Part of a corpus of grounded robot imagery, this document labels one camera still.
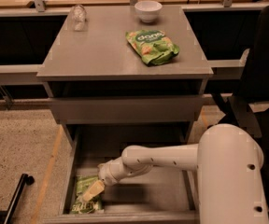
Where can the green jalapeno chip bag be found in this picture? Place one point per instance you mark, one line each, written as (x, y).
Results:
(80, 206)

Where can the grey drawer cabinet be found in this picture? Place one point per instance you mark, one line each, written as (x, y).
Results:
(99, 62)

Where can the white ceramic bowl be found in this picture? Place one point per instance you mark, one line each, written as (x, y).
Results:
(148, 11)

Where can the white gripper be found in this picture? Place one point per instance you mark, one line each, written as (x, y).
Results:
(106, 174)

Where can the black metal stand leg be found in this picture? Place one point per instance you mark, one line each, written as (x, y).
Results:
(6, 216)

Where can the closed grey top drawer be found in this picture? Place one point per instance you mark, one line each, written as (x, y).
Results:
(120, 110)

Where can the black office chair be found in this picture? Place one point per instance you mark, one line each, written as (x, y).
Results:
(248, 107)

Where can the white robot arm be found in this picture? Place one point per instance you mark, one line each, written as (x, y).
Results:
(228, 164)

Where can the open grey middle drawer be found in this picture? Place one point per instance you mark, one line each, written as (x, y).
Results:
(162, 196)

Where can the green snack bag on counter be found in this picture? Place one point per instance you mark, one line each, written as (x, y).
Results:
(153, 46)

